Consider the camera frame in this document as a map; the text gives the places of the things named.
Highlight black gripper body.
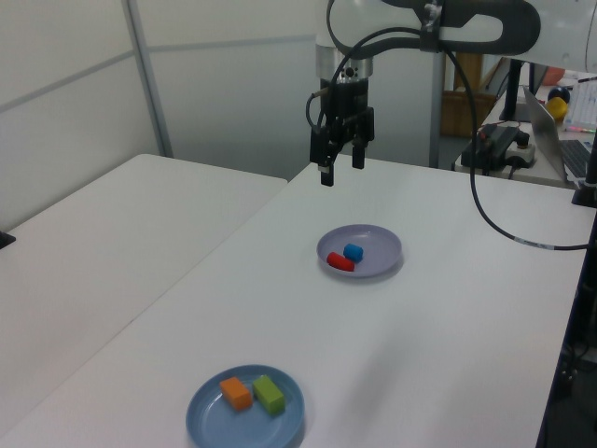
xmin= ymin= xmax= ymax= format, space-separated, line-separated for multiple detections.
xmin=319 ymin=77 xmax=372 ymax=142

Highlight red cylinder block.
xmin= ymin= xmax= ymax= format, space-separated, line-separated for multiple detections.
xmin=326 ymin=252 xmax=356 ymax=273

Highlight green rectangular block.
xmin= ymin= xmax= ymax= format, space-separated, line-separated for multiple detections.
xmin=252 ymin=374 xmax=286 ymax=415

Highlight orange rectangular block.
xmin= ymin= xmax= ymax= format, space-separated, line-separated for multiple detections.
xmin=218 ymin=376 xmax=254 ymax=412

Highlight purple plate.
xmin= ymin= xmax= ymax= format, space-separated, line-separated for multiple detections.
xmin=316 ymin=224 xmax=403 ymax=280

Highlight brown wooden cabinet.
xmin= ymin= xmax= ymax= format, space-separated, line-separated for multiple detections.
xmin=441 ymin=51 xmax=486 ymax=137

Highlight black control box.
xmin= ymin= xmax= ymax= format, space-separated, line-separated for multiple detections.
xmin=461 ymin=123 xmax=520 ymax=169

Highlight white emergency stop box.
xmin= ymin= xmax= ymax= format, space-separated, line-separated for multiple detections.
xmin=506 ymin=133 xmax=537 ymax=170

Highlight black monitor stand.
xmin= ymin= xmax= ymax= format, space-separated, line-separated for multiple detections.
xmin=498 ymin=58 xmax=531 ymax=123

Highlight grey laptop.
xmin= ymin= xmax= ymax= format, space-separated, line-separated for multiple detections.
xmin=521 ymin=85 xmax=597 ymax=186

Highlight yellow ball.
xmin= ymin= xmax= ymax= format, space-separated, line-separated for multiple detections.
xmin=546 ymin=97 xmax=569 ymax=123

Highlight blue plate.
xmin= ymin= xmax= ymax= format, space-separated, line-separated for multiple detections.
xmin=185 ymin=364 xmax=306 ymax=448

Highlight grey partition post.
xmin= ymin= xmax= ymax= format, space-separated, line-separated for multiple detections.
xmin=427 ymin=49 xmax=451 ymax=169

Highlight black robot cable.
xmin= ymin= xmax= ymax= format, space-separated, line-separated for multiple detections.
xmin=305 ymin=0 xmax=590 ymax=252

